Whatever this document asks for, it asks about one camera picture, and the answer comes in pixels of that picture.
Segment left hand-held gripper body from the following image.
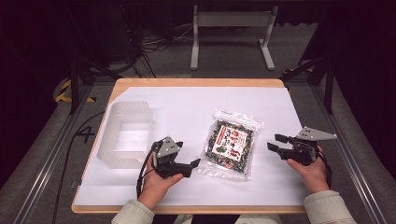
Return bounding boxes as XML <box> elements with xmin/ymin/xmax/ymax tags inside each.
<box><xmin>152</xmin><ymin>135</ymin><xmax>192</xmax><ymax>180</ymax></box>

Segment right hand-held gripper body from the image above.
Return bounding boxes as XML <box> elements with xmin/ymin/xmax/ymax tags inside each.
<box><xmin>278</xmin><ymin>125</ymin><xmax>338</xmax><ymax>167</ymax></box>

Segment clear printed snack packet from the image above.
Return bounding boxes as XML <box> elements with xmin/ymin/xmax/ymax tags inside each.
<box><xmin>196</xmin><ymin>107</ymin><xmax>265</xmax><ymax>182</ymax></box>

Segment translucent plastic container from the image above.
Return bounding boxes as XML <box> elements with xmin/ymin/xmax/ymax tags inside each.
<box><xmin>95</xmin><ymin>100</ymin><xmax>154</xmax><ymax>170</ymax></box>

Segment person's right hand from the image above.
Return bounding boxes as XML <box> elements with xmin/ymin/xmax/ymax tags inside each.
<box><xmin>286</xmin><ymin>145</ymin><xmax>331</xmax><ymax>196</ymax></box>

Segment person's left hand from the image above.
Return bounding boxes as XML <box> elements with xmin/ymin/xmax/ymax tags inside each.
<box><xmin>137</xmin><ymin>154</ymin><xmax>185</xmax><ymax>211</ymax></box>

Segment wooden-edged white work board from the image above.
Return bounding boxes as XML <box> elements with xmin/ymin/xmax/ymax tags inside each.
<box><xmin>74</xmin><ymin>86</ymin><xmax>310</xmax><ymax>207</ymax></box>

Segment black metal stand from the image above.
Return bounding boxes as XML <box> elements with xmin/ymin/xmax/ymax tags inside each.
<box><xmin>68</xmin><ymin>54</ymin><xmax>123</xmax><ymax>116</ymax></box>
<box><xmin>280</xmin><ymin>55</ymin><xmax>336</xmax><ymax>116</ymax></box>

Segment yellow black hazard tape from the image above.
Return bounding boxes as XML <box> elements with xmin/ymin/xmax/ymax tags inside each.
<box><xmin>54</xmin><ymin>78</ymin><xmax>96</xmax><ymax>104</ymax></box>

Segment grey metal stand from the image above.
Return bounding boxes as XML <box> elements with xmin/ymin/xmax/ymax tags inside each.
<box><xmin>190</xmin><ymin>4</ymin><xmax>279</xmax><ymax>71</ymax></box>

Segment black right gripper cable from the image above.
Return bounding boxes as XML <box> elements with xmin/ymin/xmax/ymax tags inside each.
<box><xmin>317</xmin><ymin>147</ymin><xmax>333</xmax><ymax>189</ymax></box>

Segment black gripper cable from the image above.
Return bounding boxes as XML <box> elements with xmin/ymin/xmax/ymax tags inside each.
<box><xmin>135</xmin><ymin>143</ymin><xmax>161</xmax><ymax>200</ymax></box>
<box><xmin>317</xmin><ymin>147</ymin><xmax>333</xmax><ymax>189</ymax></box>

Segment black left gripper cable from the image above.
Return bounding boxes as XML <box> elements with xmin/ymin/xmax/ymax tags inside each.
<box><xmin>135</xmin><ymin>143</ymin><xmax>161</xmax><ymax>200</ymax></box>

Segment aluminium rail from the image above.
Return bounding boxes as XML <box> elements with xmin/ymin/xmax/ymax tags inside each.
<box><xmin>12</xmin><ymin>83</ymin><xmax>96</xmax><ymax>224</ymax></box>
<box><xmin>309</xmin><ymin>83</ymin><xmax>389</xmax><ymax>224</ymax></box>

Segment black floor cable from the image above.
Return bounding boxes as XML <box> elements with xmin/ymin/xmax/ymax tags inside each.
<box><xmin>51</xmin><ymin>110</ymin><xmax>106</xmax><ymax>224</ymax></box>

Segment tangle of black floor cables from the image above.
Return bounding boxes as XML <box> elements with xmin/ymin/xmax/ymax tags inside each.
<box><xmin>122</xmin><ymin>18</ymin><xmax>194</xmax><ymax>79</ymax></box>

